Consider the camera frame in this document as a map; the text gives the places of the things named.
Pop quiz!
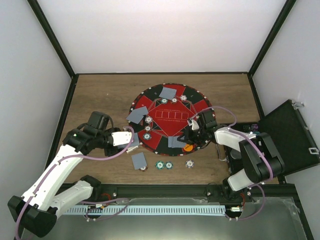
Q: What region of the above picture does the orange round blind button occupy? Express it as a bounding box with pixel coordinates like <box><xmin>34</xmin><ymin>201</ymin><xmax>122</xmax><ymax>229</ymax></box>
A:
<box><xmin>183</xmin><ymin>144</ymin><xmax>194</xmax><ymax>152</ymax></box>

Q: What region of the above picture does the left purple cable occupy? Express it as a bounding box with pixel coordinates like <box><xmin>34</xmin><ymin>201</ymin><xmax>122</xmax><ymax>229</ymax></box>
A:
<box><xmin>13</xmin><ymin>124</ymin><xmax>136</xmax><ymax>240</ymax></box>

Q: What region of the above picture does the round red black poker mat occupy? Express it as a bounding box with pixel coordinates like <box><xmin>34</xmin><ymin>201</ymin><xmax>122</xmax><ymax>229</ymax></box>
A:
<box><xmin>128</xmin><ymin>83</ymin><xmax>215</xmax><ymax>157</ymax></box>

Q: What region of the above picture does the blue playing card deck box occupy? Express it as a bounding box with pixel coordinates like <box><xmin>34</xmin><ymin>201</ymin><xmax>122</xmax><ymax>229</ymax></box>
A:
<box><xmin>126</xmin><ymin>145</ymin><xmax>139</xmax><ymax>153</ymax></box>

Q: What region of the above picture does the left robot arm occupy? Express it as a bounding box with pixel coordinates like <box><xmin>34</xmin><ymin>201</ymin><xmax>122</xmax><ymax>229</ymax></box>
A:
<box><xmin>7</xmin><ymin>111</ymin><xmax>135</xmax><ymax>240</ymax></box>

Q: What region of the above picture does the black aluminium frame rail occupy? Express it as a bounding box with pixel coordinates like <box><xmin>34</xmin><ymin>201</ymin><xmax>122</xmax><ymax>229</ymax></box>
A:
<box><xmin>32</xmin><ymin>183</ymin><xmax>296</xmax><ymax>198</ymax></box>

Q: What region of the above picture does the light blue slotted cable duct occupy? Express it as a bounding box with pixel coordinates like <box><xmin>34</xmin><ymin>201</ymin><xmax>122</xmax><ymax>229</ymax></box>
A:
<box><xmin>64</xmin><ymin>205</ymin><xmax>226</xmax><ymax>217</ymax></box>

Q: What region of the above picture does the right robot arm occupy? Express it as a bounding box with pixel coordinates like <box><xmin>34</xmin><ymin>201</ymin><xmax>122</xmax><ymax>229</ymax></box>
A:
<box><xmin>177</xmin><ymin>125</ymin><xmax>285</xmax><ymax>202</ymax></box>

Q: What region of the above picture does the purple cable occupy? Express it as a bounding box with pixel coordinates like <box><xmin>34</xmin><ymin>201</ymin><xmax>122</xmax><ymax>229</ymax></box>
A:
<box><xmin>13</xmin><ymin>124</ymin><xmax>136</xmax><ymax>240</ymax></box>
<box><xmin>188</xmin><ymin>106</ymin><xmax>273</xmax><ymax>222</ymax></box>

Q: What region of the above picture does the purple white poker chip stack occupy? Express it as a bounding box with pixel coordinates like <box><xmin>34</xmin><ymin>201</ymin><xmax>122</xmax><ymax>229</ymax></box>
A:
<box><xmin>185</xmin><ymin>160</ymin><xmax>195</xmax><ymax>169</ymax></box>

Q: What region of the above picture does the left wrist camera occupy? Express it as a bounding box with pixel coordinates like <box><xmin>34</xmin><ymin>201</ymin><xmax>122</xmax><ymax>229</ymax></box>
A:
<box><xmin>111</xmin><ymin>131</ymin><xmax>133</xmax><ymax>146</ymax></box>

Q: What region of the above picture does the teal poker chip stack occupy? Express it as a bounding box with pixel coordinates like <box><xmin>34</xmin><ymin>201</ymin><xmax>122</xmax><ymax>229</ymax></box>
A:
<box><xmin>155</xmin><ymin>161</ymin><xmax>165</xmax><ymax>170</ymax></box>

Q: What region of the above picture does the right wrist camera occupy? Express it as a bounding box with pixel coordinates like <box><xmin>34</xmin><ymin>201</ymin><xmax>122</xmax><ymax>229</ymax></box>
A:
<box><xmin>197</xmin><ymin>109</ymin><xmax>218</xmax><ymax>130</ymax></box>

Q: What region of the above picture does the black poker set case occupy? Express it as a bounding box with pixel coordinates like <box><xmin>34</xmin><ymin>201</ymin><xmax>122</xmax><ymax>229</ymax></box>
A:
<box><xmin>232</xmin><ymin>99</ymin><xmax>320</xmax><ymax>178</ymax></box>

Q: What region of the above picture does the brown poker chip stack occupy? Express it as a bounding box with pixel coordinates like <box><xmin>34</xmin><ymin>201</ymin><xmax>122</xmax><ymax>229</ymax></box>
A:
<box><xmin>139</xmin><ymin>166</ymin><xmax>148</xmax><ymax>172</ymax></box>

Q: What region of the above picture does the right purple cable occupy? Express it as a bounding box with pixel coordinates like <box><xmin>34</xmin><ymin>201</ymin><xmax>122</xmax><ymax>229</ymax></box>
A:
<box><xmin>188</xmin><ymin>106</ymin><xmax>273</xmax><ymax>222</ymax></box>

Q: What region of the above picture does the blue card seat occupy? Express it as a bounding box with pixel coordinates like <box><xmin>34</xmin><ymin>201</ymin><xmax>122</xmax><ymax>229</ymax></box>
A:
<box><xmin>159</xmin><ymin>86</ymin><xmax>173</xmax><ymax>100</ymax></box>
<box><xmin>126</xmin><ymin>111</ymin><xmax>145</xmax><ymax>124</ymax></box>
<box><xmin>171</xmin><ymin>139</ymin><xmax>186</xmax><ymax>148</ymax></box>

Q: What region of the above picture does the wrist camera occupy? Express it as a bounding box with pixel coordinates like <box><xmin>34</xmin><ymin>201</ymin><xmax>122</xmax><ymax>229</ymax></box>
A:
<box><xmin>111</xmin><ymin>131</ymin><xmax>133</xmax><ymax>146</ymax></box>
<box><xmin>197</xmin><ymin>109</ymin><xmax>218</xmax><ymax>130</ymax></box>

